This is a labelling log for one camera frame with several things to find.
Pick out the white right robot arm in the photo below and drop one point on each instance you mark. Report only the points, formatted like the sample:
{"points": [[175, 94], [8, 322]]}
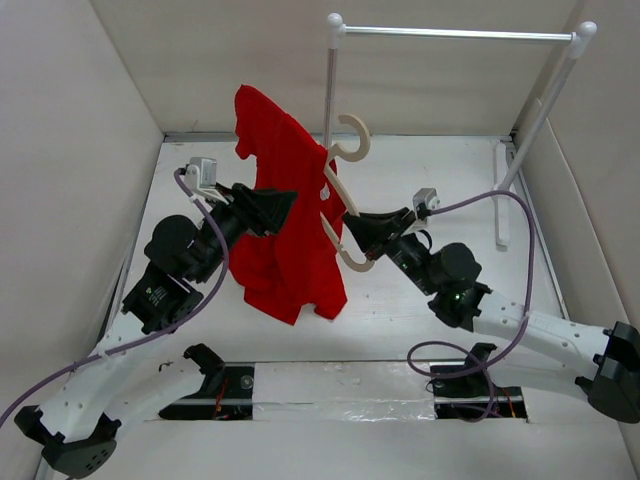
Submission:
{"points": [[595, 364]]}

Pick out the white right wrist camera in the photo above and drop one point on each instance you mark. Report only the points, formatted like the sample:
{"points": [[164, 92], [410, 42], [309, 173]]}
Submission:
{"points": [[425, 200]]}

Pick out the red t shirt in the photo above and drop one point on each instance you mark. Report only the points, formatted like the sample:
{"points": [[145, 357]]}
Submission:
{"points": [[282, 273]]}

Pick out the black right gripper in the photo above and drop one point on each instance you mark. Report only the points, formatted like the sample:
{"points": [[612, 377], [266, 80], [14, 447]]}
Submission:
{"points": [[375, 228]]}

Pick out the wooden clothes hanger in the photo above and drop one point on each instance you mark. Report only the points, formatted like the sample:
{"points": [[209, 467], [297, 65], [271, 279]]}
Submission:
{"points": [[337, 150]]}

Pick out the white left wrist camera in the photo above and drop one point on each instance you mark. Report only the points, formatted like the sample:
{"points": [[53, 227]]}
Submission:
{"points": [[200, 176]]}

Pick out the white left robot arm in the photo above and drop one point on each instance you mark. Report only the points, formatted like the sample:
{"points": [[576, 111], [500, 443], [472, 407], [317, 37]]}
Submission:
{"points": [[80, 426]]}

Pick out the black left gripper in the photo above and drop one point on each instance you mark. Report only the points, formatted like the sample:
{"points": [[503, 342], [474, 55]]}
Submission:
{"points": [[261, 211]]}

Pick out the white clothes rack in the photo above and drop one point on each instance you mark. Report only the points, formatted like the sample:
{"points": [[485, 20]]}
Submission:
{"points": [[440, 81]]}

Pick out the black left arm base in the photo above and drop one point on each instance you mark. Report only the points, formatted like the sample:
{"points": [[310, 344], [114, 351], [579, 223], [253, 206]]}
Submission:
{"points": [[226, 392]]}

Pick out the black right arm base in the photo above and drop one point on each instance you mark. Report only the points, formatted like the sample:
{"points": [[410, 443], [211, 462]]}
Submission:
{"points": [[466, 398]]}

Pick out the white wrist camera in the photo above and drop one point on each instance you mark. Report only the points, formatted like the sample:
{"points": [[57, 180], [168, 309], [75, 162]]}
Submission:
{"points": [[200, 176], [425, 200]]}

